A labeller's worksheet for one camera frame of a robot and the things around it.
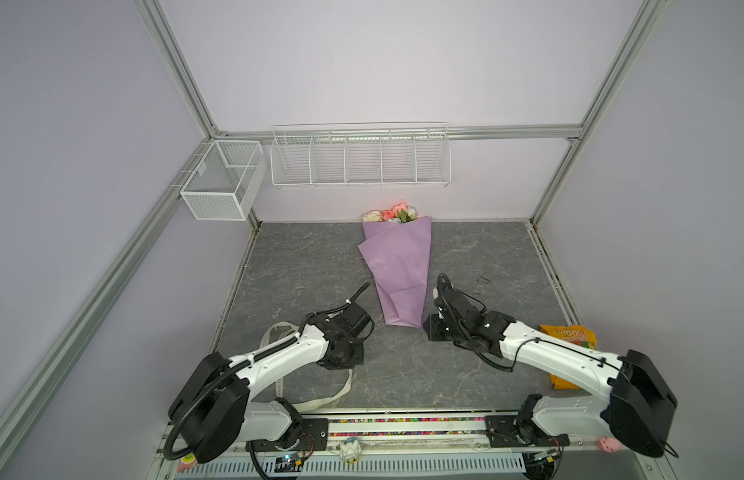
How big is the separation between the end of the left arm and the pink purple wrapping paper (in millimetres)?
200

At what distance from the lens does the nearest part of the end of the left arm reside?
1.99 feet

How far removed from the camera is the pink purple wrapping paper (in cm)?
93
